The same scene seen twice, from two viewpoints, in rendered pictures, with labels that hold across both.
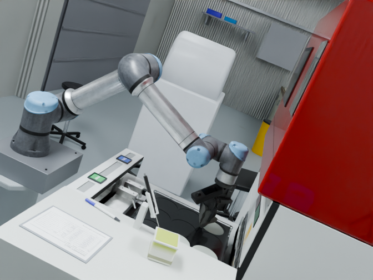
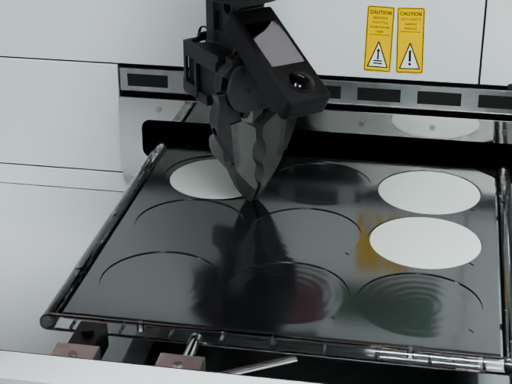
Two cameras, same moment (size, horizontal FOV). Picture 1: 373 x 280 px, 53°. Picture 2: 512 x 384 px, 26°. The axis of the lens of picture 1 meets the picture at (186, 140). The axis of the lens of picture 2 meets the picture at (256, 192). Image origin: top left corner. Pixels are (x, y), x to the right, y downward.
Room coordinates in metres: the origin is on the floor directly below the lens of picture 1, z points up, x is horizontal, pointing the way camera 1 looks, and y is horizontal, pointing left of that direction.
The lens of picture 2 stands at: (1.28, 0.79, 1.37)
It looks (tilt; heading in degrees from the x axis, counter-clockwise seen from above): 25 degrees down; 273
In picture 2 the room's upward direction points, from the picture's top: straight up
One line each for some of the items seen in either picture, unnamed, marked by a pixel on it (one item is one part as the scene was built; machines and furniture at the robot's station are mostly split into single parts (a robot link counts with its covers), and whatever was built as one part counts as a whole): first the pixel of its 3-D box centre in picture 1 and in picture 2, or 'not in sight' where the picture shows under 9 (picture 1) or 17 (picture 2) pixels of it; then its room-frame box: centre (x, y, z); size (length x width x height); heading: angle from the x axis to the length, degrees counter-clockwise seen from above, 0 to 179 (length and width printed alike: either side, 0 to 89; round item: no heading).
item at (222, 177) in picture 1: (226, 175); not in sight; (1.35, -0.19, 1.13); 0.08 x 0.08 x 0.05
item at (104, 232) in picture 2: (192, 209); (113, 221); (1.46, -0.13, 0.90); 0.37 x 0.01 x 0.01; 83
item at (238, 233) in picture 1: (234, 251); (318, 148); (1.27, -0.32, 0.89); 0.44 x 0.02 x 0.10; 173
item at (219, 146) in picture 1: (208, 148); not in sight; (1.35, -0.09, 1.21); 0.11 x 0.11 x 0.08; 77
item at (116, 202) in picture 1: (117, 206); not in sight; (1.30, 0.15, 0.87); 0.36 x 0.08 x 0.03; 173
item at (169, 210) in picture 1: (183, 228); (305, 235); (1.28, -0.11, 0.90); 0.34 x 0.34 x 0.01; 83
